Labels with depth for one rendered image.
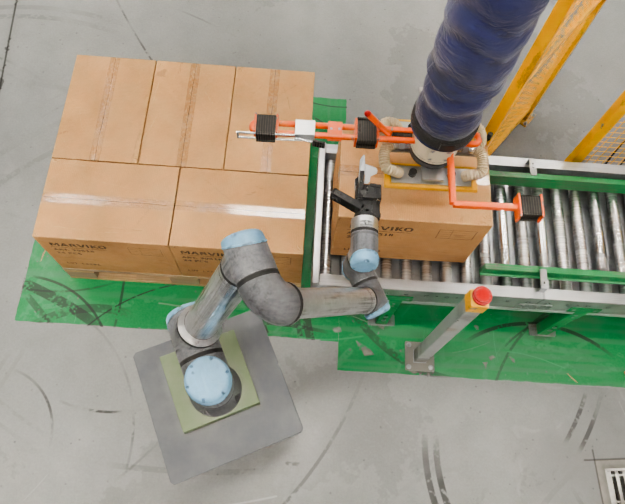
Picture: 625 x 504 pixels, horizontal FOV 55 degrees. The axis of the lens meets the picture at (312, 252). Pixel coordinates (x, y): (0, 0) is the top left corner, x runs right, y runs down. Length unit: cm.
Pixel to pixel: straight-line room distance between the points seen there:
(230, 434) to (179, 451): 19
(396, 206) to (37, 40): 269
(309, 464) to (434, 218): 135
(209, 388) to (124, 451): 119
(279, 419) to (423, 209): 96
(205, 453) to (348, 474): 96
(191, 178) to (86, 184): 47
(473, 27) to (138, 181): 176
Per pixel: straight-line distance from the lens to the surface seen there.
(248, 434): 227
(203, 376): 199
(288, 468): 301
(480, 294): 218
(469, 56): 170
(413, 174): 218
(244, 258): 150
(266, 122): 211
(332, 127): 212
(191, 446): 229
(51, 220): 290
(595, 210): 311
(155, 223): 277
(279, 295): 149
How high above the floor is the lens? 301
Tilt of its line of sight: 68 degrees down
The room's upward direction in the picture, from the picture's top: 7 degrees clockwise
